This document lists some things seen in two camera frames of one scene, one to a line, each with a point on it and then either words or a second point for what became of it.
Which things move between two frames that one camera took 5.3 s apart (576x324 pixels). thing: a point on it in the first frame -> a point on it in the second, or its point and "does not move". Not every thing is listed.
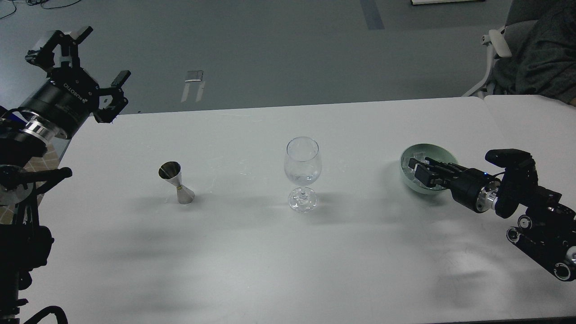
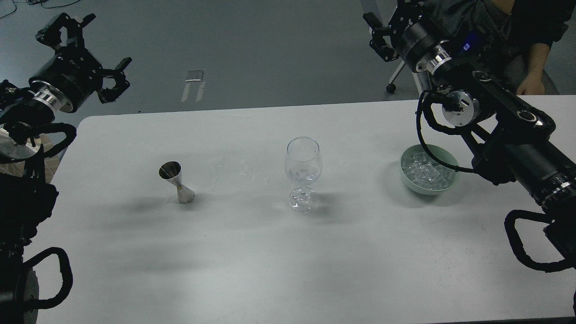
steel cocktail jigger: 171,171 does not move
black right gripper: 475,189 -> 419,42
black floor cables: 34,2 does not move
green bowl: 420,152 does not move
